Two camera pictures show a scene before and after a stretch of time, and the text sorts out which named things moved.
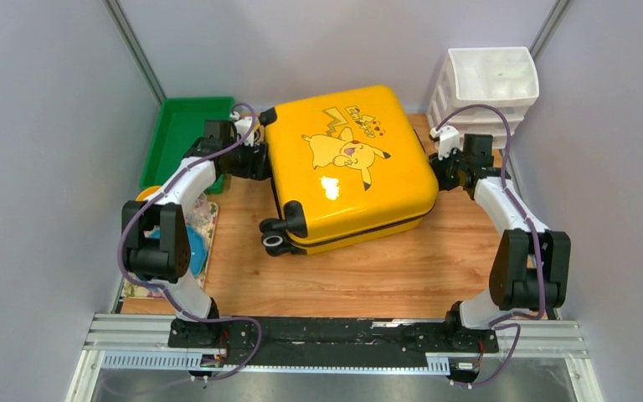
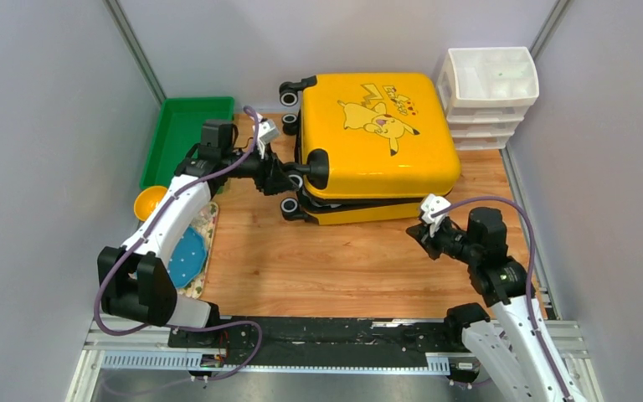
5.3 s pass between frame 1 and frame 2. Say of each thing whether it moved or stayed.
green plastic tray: stayed
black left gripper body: moved
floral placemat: stayed
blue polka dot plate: stayed
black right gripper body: moved
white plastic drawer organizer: stayed
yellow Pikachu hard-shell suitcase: moved
